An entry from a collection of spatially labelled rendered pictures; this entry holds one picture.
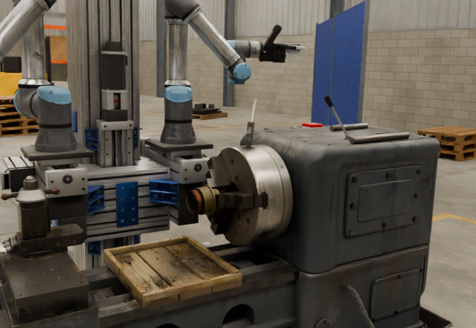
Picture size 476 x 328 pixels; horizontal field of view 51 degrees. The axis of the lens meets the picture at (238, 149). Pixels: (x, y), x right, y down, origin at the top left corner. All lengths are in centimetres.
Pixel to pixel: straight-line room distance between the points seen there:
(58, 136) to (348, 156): 103
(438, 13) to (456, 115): 238
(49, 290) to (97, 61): 112
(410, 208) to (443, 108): 1076
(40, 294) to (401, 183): 115
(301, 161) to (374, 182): 27
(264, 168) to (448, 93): 1111
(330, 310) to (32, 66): 138
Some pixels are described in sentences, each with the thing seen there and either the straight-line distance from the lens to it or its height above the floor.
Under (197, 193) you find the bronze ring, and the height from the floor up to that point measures 111.
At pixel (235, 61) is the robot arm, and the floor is 151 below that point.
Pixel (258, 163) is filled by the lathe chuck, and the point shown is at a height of 120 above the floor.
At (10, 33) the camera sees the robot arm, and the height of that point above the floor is 157.
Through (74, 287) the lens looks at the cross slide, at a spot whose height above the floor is 97.
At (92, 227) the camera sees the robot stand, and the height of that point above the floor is 86.
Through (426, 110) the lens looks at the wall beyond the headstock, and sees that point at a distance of 1277.
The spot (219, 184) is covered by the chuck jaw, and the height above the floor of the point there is 112.
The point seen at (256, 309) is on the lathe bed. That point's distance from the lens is 159.
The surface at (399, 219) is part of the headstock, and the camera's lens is 181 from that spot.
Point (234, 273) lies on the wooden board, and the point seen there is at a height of 90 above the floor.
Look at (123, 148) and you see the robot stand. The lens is 212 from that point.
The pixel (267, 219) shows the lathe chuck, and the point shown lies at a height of 104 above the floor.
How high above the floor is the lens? 149
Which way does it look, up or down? 10 degrees down
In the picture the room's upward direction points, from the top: 2 degrees clockwise
